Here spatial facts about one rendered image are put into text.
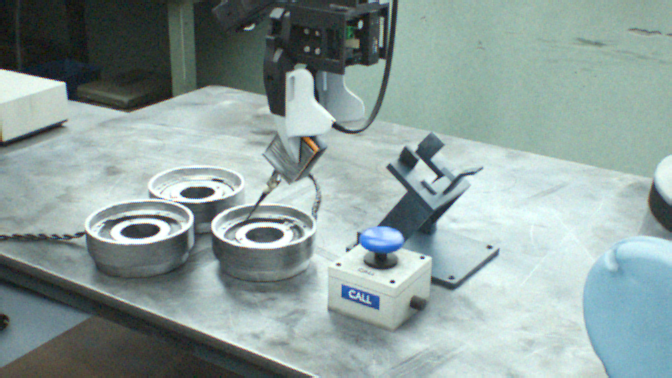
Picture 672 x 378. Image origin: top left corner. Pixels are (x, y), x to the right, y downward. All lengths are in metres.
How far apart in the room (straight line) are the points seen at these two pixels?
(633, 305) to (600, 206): 0.59
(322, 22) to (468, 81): 1.80
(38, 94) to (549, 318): 1.07
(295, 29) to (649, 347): 0.42
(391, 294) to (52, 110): 1.02
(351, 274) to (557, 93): 1.71
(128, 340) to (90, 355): 0.06
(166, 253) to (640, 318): 0.50
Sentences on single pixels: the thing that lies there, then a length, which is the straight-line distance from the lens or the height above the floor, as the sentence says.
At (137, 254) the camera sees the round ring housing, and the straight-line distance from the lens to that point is 0.87.
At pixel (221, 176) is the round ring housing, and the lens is 1.03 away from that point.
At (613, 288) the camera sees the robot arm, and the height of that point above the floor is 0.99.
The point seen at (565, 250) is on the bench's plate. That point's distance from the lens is 0.97.
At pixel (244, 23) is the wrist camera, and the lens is 0.84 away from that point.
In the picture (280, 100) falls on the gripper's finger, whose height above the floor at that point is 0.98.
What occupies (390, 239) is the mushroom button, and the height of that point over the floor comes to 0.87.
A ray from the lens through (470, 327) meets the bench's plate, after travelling 0.81.
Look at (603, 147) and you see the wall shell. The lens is 2.45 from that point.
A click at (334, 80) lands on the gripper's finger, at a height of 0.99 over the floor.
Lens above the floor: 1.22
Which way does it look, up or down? 23 degrees down
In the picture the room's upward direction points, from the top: 1 degrees clockwise
